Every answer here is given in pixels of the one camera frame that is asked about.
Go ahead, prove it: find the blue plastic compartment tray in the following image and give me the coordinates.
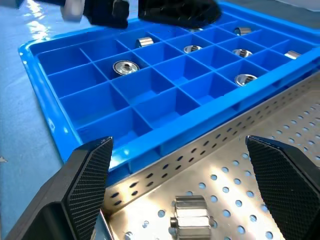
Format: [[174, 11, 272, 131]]
[[17, 1, 320, 176]]

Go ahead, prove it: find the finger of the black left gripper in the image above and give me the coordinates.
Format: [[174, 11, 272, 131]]
[[138, 0, 222, 30]]

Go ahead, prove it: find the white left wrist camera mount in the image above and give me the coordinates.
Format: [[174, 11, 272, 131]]
[[60, 0, 84, 23]]

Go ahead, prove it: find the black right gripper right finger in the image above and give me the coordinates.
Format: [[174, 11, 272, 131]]
[[245, 135, 320, 240]]

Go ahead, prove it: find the silver hex metal part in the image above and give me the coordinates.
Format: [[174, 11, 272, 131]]
[[169, 195, 215, 240]]

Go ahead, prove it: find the perforated steel tray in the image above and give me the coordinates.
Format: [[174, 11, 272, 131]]
[[93, 72, 320, 240]]

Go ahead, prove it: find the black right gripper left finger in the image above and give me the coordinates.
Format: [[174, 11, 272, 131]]
[[4, 136, 114, 240]]

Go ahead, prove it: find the metal roller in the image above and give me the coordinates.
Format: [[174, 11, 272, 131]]
[[233, 26, 252, 36], [284, 50, 302, 60], [231, 48, 254, 58], [234, 73, 258, 88], [183, 45, 203, 54], [112, 59, 140, 76], [135, 36, 155, 49]]

